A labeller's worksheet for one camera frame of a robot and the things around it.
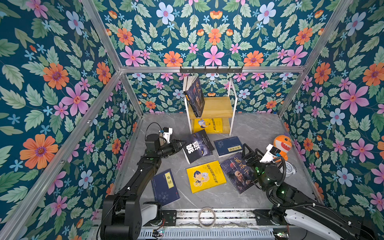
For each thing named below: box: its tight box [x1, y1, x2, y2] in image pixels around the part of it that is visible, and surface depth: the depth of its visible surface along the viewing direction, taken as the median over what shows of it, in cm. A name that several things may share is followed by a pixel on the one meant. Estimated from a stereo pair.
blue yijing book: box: [151, 168, 181, 207], surface depth 84 cm
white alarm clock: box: [284, 161, 297, 177], surface depth 88 cm
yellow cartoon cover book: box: [186, 160, 227, 194], surface depth 88 cm
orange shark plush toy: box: [273, 134, 292, 161], surface depth 95 cm
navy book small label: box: [213, 136, 243, 157], surface depth 101 cm
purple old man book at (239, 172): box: [220, 152, 255, 195], surface depth 88 cm
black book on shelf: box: [183, 75, 205, 118], surface depth 84 cm
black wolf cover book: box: [183, 129, 215, 165], surface depth 85 cm
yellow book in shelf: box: [193, 118, 223, 134], surface depth 109 cm
